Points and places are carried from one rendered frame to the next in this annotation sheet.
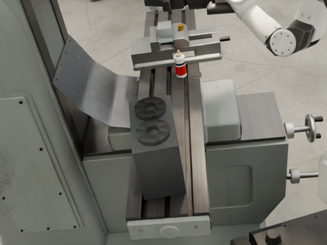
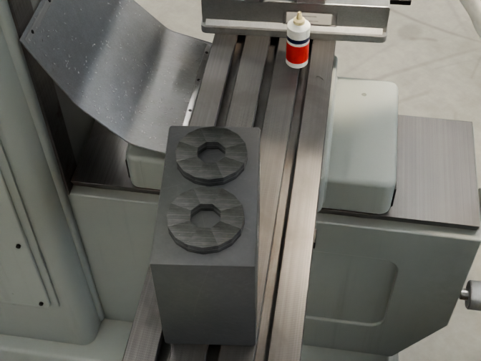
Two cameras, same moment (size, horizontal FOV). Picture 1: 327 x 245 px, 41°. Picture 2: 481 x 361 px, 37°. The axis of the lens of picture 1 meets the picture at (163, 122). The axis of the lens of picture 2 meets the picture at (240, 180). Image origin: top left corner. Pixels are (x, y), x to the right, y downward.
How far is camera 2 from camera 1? 0.36 m
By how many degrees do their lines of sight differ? 9
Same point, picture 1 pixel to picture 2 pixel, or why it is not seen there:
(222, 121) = (360, 175)
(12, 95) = not seen: outside the picture
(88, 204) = (71, 270)
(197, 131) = (305, 201)
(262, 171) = (416, 277)
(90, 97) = (101, 76)
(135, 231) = not seen: outside the picture
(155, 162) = (199, 286)
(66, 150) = (37, 173)
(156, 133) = (212, 227)
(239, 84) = (401, 64)
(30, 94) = not seen: outside the picture
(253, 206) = (384, 328)
